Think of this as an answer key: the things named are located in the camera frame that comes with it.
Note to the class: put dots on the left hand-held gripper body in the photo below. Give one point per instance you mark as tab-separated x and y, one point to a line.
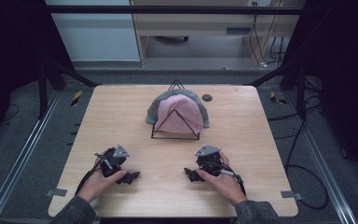
120	151

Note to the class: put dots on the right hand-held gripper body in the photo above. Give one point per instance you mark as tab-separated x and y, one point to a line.
208	151

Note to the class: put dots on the pink beanie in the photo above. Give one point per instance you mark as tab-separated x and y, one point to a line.
180	107

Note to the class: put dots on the grey beanie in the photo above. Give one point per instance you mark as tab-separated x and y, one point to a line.
155	107

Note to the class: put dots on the person's left hand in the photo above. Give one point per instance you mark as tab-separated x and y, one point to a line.
96	185

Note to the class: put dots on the person's right hand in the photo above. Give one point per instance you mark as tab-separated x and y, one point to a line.
227	186

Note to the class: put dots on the grey round table grommet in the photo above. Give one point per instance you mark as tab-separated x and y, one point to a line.
207	97

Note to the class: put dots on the yellow black tape strip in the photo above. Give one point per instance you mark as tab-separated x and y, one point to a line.
77	98

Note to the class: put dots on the white cabinet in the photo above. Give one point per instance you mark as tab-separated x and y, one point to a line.
96	37

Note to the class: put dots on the black curtain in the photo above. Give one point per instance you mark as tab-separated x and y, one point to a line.
9	62
348	77

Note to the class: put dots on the grey metal bracket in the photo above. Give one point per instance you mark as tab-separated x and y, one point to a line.
56	192
290	195

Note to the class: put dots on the aluminium rail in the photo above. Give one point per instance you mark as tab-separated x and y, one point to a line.
21	152
323	161

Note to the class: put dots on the black frame strut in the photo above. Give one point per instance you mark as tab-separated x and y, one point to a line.
42	90
300	93

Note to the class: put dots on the black horizontal frame bar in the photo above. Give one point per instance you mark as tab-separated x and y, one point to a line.
167	10

